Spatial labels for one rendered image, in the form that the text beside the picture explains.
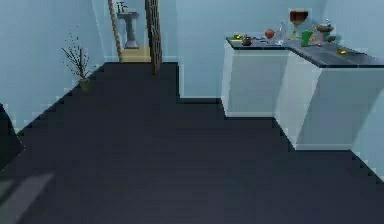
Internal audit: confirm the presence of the dark furniture corner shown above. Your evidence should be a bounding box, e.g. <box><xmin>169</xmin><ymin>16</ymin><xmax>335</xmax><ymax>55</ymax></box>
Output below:
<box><xmin>0</xmin><ymin>103</ymin><xmax>25</xmax><ymax>172</ymax></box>

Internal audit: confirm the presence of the clear glass bottle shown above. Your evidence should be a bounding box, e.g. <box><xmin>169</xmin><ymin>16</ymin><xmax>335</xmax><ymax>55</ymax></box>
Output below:
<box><xmin>278</xmin><ymin>20</ymin><xmax>288</xmax><ymax>44</ymax></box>

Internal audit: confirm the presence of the green cup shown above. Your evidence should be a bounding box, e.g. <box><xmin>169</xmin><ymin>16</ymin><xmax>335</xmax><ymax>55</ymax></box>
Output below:
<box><xmin>300</xmin><ymin>30</ymin><xmax>314</xmax><ymax>47</ymax></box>

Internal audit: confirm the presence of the white kitchen counter cabinet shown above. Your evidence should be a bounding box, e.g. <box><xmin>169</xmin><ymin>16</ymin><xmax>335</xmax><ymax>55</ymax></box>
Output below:
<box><xmin>221</xmin><ymin>35</ymin><xmax>384</xmax><ymax>151</ymax></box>

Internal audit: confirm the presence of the grey pedestal sink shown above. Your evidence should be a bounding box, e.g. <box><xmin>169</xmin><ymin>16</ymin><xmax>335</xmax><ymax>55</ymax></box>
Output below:
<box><xmin>115</xmin><ymin>1</ymin><xmax>141</xmax><ymax>50</ymax></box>

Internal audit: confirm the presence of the red framed wall picture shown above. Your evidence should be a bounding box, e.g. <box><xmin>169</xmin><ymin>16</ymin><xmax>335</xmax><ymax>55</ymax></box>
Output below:
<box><xmin>288</xmin><ymin>8</ymin><xmax>313</xmax><ymax>26</ymax></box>

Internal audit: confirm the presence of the brown bowl on stand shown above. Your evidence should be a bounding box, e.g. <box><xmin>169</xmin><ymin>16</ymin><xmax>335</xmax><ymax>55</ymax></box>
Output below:
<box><xmin>315</xmin><ymin>19</ymin><xmax>335</xmax><ymax>46</ymax></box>

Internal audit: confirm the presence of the bare twig house plant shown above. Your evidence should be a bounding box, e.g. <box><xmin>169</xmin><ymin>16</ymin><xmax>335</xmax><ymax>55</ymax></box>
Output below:
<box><xmin>61</xmin><ymin>30</ymin><xmax>93</xmax><ymax>91</ymax></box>

